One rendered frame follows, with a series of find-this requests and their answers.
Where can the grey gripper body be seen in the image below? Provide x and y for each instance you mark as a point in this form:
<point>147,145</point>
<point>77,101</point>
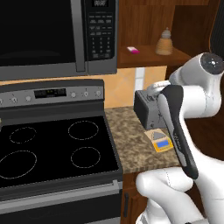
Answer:
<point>145,109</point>

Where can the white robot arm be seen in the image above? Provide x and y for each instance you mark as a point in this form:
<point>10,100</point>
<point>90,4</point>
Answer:
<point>204,99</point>

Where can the honey bottle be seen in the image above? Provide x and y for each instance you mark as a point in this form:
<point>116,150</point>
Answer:
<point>164,45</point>

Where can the wooden base cabinet door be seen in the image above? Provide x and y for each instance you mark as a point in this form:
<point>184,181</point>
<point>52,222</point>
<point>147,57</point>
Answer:
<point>132,201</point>

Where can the dark cabinet door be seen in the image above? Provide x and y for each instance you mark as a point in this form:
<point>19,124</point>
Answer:
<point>218,26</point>

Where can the silver stove knob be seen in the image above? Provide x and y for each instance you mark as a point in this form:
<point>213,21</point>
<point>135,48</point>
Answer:
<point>86,94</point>
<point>73,94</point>
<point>13,99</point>
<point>28,98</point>
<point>98,93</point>

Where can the small pink white packet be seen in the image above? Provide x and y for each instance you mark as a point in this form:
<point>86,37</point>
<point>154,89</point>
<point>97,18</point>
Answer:
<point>133,50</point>

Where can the black steel stove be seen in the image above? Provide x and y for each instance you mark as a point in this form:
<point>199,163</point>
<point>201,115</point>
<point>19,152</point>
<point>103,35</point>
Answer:
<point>55,145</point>

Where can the black steel microwave oven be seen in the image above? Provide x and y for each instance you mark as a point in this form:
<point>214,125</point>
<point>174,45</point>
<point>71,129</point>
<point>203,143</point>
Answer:
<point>38,35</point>

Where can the wooden wall cabinet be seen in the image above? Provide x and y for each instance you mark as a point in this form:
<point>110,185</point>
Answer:
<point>145,23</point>

